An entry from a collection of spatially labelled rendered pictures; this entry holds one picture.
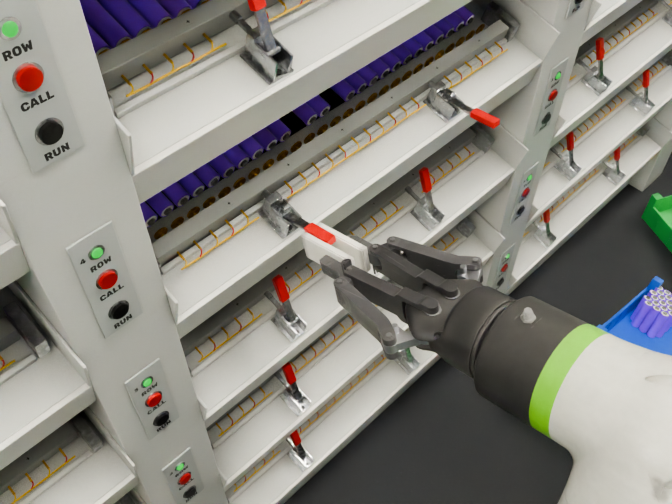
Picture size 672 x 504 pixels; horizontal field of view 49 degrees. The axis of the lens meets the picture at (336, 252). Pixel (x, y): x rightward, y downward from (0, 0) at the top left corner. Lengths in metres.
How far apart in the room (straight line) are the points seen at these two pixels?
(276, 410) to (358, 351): 0.16
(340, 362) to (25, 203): 0.71
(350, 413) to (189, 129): 0.83
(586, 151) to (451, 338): 0.97
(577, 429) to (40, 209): 0.41
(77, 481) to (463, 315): 0.49
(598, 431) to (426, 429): 0.98
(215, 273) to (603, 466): 0.41
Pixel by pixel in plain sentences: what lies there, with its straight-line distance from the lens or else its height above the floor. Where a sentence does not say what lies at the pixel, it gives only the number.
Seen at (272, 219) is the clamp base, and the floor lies 0.77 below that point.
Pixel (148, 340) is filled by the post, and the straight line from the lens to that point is 0.73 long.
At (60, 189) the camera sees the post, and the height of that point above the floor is 0.98.
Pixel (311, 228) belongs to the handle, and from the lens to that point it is 0.75.
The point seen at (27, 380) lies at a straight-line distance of 0.73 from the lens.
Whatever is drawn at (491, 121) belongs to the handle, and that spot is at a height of 0.79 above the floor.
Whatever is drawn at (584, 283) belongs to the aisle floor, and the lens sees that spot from 1.79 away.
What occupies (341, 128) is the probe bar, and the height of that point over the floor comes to 0.79.
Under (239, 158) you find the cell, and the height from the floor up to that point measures 0.80.
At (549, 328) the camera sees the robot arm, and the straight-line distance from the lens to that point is 0.58.
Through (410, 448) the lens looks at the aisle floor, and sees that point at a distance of 1.49.
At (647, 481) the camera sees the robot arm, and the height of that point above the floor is 0.88.
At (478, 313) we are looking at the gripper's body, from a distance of 0.61.
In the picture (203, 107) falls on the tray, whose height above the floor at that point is 0.96.
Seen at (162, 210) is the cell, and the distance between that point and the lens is 0.78.
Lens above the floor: 1.35
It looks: 50 degrees down
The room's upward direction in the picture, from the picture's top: straight up
